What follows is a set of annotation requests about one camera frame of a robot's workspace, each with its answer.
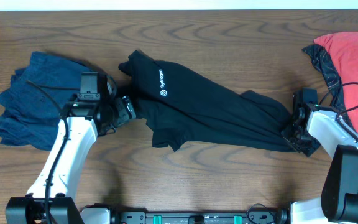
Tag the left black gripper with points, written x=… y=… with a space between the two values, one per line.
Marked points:
x=126 y=112

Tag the folded navy blue shorts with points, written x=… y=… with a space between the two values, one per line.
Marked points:
x=30 y=118

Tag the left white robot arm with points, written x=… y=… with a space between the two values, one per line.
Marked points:
x=93 y=112

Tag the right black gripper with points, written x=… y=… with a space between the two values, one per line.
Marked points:
x=306 y=150

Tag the black t-shirt with logo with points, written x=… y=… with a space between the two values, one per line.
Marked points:
x=180 y=105

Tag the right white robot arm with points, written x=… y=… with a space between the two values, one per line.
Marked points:
x=312 y=126

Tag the black patterned garment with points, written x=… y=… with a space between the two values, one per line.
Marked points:
x=322 y=62

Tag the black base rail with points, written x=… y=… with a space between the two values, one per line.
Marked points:
x=256 y=214

